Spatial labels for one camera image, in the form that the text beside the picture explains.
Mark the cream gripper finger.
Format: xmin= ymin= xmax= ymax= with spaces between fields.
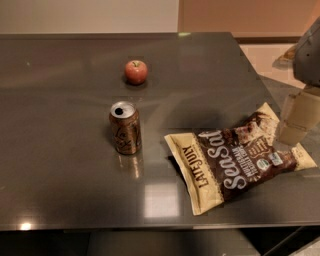
xmin=277 ymin=86 xmax=320 ymax=146

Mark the orange soda can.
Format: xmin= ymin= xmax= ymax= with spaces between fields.
xmin=109 ymin=101 xmax=142 ymax=155

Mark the Late July chips bag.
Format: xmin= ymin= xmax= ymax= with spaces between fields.
xmin=165 ymin=104 xmax=316 ymax=215

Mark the red apple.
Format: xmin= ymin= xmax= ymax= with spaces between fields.
xmin=125 ymin=60 xmax=148 ymax=85

